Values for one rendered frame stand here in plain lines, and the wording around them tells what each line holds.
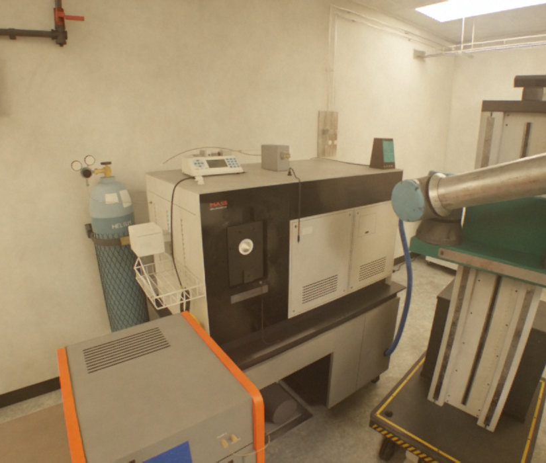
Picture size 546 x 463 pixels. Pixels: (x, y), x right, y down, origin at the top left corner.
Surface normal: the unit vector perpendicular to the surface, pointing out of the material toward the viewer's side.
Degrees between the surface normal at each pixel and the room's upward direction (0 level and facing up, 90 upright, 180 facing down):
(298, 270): 90
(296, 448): 0
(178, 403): 0
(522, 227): 90
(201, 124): 90
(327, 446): 0
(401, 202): 92
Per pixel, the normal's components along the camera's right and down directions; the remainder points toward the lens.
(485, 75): -0.81, 0.18
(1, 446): 0.00, -0.95
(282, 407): 0.58, 0.25
